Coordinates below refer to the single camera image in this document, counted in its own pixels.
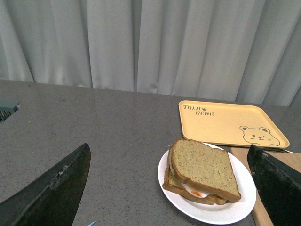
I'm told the fried egg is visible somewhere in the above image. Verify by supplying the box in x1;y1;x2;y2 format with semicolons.
182;183;210;198

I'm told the wooden cutting board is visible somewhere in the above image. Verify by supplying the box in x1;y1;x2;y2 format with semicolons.
230;147;301;226

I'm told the green grey object at edge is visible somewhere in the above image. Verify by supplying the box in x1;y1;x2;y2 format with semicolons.
0;100;19;122

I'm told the bread slice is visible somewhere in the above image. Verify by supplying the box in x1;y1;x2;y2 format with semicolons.
163;152;227;205
168;139;241;202

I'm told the grey curtain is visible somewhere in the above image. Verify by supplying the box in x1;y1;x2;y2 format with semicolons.
0;0;301;107

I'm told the white round plate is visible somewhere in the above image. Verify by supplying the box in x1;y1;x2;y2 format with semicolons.
162;153;256;225

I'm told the yellow bear tray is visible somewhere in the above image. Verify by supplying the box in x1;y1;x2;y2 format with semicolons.
178;100;290;149

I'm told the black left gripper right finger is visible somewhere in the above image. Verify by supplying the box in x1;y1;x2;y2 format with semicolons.
247;145;301;226

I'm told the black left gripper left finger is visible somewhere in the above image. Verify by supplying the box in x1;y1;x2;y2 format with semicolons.
0;143;91;226

